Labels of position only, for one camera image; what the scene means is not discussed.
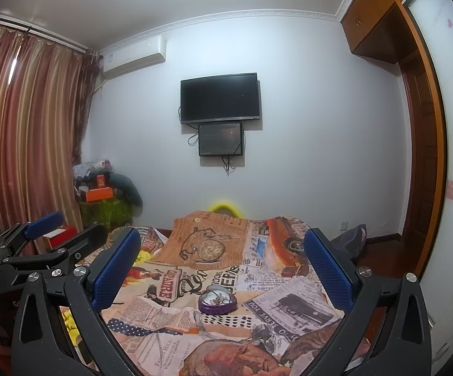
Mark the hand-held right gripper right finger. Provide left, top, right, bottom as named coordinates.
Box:
left=304, top=228, right=433, bottom=376

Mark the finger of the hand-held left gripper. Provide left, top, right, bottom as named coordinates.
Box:
left=1, top=225, right=108, bottom=287
left=0, top=211, right=65, bottom=258

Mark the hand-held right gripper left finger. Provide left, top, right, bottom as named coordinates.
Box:
left=10, top=227, right=145, bottom=376

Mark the purple heart-shaped tin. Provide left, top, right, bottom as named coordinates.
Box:
left=198, top=286, right=237, bottom=315

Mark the red and white box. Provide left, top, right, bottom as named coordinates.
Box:
left=42, top=225, right=76, bottom=249

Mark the green patterned cloth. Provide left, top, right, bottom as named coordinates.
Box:
left=80, top=200, right=133, bottom=232

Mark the orange box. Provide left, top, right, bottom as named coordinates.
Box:
left=86, top=188, right=114, bottom=202

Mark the dark grey bag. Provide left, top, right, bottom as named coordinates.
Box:
left=109, top=172, right=144, bottom=209

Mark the white plastic bag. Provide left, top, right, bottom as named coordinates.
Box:
left=73, top=159, right=113, bottom=181

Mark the striped brown curtain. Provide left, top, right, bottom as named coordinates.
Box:
left=0, top=21, right=102, bottom=251

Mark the white foam insert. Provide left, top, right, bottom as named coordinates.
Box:
left=202, top=288, right=234, bottom=304

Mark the newspaper print blanket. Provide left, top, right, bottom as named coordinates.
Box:
left=66, top=213, right=372, bottom=376

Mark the brown wooden door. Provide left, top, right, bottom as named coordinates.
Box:
left=399, top=2, right=448, bottom=243

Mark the white air conditioner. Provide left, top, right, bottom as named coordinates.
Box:
left=100, top=35, right=167, bottom=79

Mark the wooden overhead cabinet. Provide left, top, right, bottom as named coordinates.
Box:
left=340, top=0, right=427, bottom=63

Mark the yellow ring toy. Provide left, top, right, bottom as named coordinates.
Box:
left=208, top=201, right=245, bottom=218

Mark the small black wall monitor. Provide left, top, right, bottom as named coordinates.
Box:
left=198, top=122, right=244, bottom=157

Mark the curtain rail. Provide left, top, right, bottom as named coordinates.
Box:
left=0, top=13, right=102, bottom=53

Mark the black wall television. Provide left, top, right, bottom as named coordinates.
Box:
left=180, top=72, right=261, bottom=125

